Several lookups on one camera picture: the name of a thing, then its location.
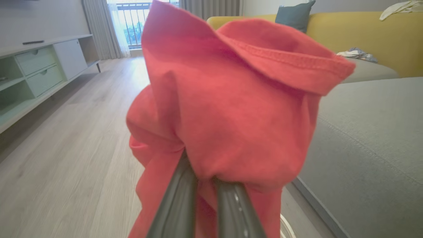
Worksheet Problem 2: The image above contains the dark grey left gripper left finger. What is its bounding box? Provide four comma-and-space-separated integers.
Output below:
145, 150, 199, 238

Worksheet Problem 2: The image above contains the teal throw pillow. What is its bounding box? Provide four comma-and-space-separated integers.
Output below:
275, 0, 316, 33

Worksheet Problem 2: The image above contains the grey window curtain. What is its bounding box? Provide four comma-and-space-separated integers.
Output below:
82, 0, 123, 60
178, 0, 241, 20

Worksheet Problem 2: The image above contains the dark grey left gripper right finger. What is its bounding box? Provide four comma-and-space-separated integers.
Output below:
213, 178, 267, 238

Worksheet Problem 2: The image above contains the dark metal balcony railing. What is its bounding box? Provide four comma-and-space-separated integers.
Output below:
116, 2, 179, 47

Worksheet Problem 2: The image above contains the white and green TV cabinet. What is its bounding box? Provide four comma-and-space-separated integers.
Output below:
0, 34, 101, 134

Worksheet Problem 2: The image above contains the sheer white curtain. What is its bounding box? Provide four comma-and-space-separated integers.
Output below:
107, 2, 132, 58

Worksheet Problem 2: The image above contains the red cotton garment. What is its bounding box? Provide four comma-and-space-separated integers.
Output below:
126, 0, 356, 238

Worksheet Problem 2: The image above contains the cream white garment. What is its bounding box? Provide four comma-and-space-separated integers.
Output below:
379, 0, 423, 21

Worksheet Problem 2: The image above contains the white and blue striped garment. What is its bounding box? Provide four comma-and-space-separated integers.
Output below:
336, 47, 378, 63

